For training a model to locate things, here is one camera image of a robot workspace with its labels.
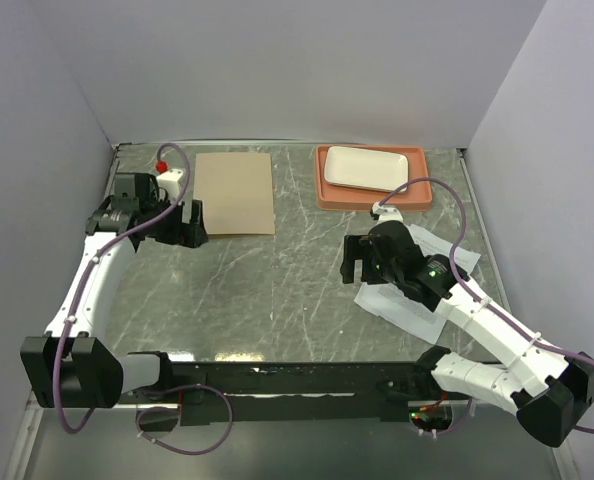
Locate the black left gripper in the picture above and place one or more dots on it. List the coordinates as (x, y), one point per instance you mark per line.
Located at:
(189, 239)

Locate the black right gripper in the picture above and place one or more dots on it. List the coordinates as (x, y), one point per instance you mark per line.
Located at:
(355, 247)

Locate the brown paper folder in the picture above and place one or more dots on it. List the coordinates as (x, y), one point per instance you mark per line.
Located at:
(236, 189)

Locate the printed paper sheet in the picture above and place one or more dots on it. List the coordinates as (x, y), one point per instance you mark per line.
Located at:
(431, 244)
(389, 303)

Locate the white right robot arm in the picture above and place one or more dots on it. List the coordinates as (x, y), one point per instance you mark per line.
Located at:
(545, 388)

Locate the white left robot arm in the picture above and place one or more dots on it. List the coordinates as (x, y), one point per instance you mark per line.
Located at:
(69, 359)

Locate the terracotta rectangular tray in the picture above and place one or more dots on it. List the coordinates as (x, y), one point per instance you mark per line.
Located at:
(416, 198)

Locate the white rectangular plate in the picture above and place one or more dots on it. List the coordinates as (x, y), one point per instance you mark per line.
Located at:
(365, 169)

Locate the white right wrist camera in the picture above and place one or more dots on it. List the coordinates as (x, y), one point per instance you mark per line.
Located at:
(385, 213)

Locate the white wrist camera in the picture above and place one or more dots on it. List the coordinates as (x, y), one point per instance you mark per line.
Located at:
(385, 213)
(170, 179)

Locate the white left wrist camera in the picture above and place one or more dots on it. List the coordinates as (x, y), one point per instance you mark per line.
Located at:
(170, 179)

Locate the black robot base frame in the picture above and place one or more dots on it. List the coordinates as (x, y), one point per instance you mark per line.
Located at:
(207, 392)

